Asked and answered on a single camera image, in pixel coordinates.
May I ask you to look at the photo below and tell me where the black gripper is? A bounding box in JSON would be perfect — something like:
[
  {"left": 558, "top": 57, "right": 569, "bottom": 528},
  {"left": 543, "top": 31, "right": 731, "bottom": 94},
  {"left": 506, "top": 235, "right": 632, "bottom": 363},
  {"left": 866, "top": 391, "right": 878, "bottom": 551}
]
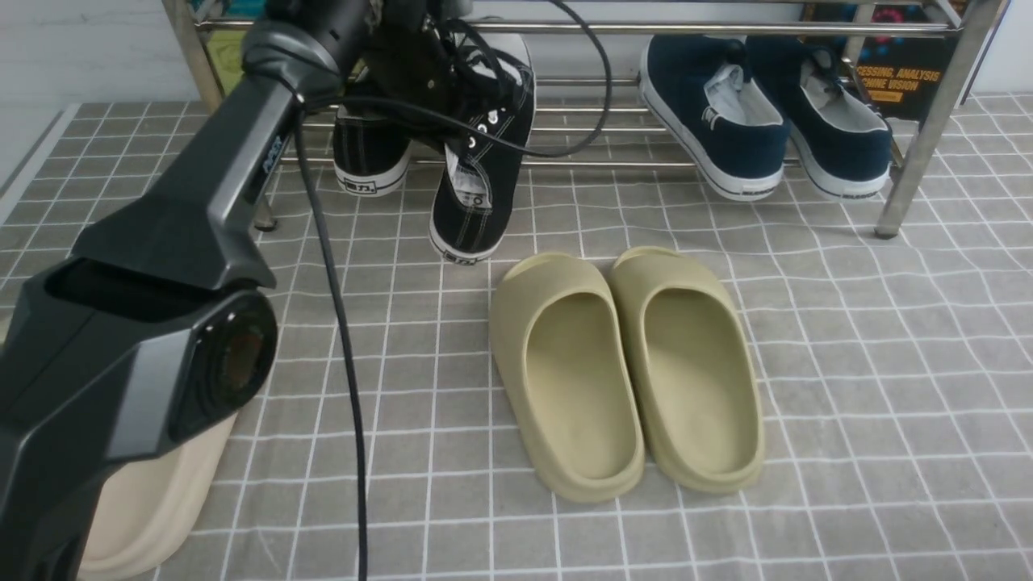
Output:
[{"left": 345, "top": 1, "right": 473, "bottom": 118}]

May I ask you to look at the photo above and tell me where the black canvas sneaker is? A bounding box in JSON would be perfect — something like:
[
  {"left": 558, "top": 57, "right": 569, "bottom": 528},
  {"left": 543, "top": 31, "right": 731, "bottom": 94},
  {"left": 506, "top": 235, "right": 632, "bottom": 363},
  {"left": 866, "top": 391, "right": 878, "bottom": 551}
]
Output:
[
  {"left": 429, "top": 33, "right": 537, "bottom": 265},
  {"left": 332, "top": 108, "right": 411, "bottom": 198}
]

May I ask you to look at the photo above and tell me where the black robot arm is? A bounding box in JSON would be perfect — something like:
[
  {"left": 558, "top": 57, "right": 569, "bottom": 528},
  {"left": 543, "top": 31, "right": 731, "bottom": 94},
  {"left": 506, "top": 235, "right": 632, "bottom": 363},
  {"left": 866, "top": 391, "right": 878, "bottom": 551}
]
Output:
[{"left": 2, "top": 1, "right": 453, "bottom": 580}]

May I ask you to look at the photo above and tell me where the yellow-green box behind rack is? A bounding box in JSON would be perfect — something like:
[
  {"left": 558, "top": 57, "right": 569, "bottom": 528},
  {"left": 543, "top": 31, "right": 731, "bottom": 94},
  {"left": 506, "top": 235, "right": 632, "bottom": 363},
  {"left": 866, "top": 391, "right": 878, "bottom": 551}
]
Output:
[{"left": 206, "top": 30, "right": 246, "bottom": 96}]

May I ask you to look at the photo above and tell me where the metal shoe rack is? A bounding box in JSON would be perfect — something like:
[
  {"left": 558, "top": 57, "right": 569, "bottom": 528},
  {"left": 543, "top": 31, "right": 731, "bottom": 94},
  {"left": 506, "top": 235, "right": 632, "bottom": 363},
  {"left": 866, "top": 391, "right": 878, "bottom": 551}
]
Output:
[{"left": 163, "top": 1, "right": 1010, "bottom": 240}]

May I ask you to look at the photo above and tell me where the navy sneaker left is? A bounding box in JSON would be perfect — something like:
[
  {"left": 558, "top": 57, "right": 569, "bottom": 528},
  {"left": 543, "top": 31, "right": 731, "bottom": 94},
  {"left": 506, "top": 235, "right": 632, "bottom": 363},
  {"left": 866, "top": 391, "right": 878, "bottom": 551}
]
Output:
[{"left": 638, "top": 36, "right": 789, "bottom": 202}]

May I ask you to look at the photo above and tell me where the navy sneaker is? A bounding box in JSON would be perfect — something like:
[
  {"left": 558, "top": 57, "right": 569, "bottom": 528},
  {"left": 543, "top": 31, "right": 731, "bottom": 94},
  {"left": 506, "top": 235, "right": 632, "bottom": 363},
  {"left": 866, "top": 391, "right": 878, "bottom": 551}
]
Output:
[
  {"left": 638, "top": 36, "right": 789, "bottom": 202},
  {"left": 745, "top": 36, "right": 893, "bottom": 202}
]

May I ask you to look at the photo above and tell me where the olive green slipper left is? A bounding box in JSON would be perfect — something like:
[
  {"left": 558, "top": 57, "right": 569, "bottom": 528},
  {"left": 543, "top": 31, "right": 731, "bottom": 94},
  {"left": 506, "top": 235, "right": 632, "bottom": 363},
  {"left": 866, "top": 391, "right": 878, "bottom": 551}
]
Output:
[{"left": 488, "top": 253, "right": 646, "bottom": 504}]

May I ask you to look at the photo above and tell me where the olive green slipper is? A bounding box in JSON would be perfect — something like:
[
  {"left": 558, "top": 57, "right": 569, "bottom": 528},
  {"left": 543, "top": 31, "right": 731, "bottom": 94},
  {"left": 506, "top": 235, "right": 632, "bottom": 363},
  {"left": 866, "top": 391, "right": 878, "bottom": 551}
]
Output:
[
  {"left": 609, "top": 246, "right": 765, "bottom": 494},
  {"left": 488, "top": 253, "right": 646, "bottom": 504}
]

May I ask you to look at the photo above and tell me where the olive green slipper right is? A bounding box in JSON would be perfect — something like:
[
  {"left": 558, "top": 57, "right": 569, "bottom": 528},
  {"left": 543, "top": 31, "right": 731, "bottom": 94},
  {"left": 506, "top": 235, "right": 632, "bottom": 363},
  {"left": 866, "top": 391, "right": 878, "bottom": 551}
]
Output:
[{"left": 609, "top": 246, "right": 765, "bottom": 494}]

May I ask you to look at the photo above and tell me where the navy sneaker right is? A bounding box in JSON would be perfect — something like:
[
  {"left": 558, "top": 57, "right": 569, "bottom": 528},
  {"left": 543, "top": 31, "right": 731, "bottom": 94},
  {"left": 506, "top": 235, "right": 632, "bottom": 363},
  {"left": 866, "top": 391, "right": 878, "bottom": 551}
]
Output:
[{"left": 745, "top": 36, "right": 893, "bottom": 202}]

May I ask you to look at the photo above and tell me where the dark printed box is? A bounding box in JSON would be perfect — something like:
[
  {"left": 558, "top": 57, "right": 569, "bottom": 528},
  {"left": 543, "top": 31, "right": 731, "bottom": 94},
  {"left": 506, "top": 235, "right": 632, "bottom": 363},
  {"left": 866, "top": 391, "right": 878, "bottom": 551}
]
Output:
[{"left": 803, "top": 2, "right": 953, "bottom": 121}]

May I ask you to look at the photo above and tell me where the cream slipper inner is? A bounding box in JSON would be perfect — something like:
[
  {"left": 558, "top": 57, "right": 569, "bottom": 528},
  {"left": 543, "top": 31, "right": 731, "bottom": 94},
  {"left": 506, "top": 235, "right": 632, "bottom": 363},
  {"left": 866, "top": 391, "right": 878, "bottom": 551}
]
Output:
[{"left": 77, "top": 412, "right": 237, "bottom": 580}]

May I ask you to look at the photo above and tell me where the grey checked floor mat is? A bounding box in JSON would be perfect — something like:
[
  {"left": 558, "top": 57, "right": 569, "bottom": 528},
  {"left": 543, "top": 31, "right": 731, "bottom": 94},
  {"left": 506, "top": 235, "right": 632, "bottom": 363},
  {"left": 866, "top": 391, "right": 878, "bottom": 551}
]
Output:
[{"left": 1, "top": 94, "right": 1032, "bottom": 580}]

